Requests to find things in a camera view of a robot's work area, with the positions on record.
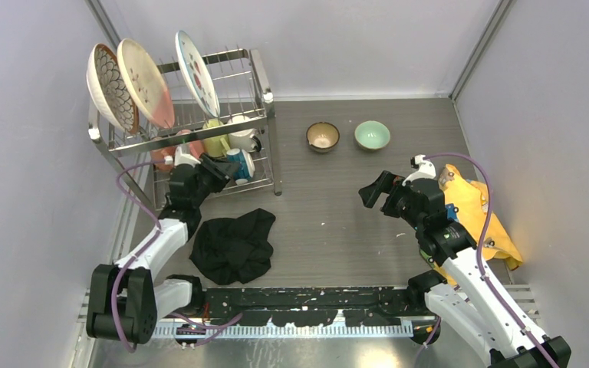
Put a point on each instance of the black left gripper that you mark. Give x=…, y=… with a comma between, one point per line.
x=220, y=173

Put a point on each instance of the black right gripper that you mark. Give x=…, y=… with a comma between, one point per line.
x=388, y=182

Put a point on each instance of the light green mug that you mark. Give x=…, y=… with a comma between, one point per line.
x=216, y=146

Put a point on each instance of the dark blue bowl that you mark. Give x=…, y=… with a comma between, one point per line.
x=241, y=165

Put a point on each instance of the white ribbed mug black handle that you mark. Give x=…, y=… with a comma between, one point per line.
x=247, y=140

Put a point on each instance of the mint green bowl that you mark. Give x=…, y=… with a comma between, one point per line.
x=372, y=135

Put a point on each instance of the watermelon pattern plate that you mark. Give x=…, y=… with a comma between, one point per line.
x=196, y=75

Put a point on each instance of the pink and cream plate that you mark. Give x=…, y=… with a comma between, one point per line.
x=145, y=84

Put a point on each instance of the flower pattern brown-rim plate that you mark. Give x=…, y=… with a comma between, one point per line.
x=108, y=90

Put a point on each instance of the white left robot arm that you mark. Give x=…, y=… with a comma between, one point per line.
x=124, y=303

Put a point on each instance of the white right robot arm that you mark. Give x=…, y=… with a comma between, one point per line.
x=486, y=316

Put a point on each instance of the metal dish rack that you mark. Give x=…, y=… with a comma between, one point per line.
x=246, y=121

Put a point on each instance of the black cloth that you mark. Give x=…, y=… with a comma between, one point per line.
x=230, y=250

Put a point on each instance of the yellow cartoon cloth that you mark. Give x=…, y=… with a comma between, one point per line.
x=467, y=202

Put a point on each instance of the brown bowl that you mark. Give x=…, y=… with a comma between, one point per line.
x=322, y=137

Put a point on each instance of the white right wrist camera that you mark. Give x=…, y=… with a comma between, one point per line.
x=424, y=169

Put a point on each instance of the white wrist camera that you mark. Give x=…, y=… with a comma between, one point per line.
x=186, y=160
x=424, y=169

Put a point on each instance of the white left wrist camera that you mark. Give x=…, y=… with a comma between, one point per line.
x=186, y=160

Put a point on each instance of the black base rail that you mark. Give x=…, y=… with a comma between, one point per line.
x=308, y=306

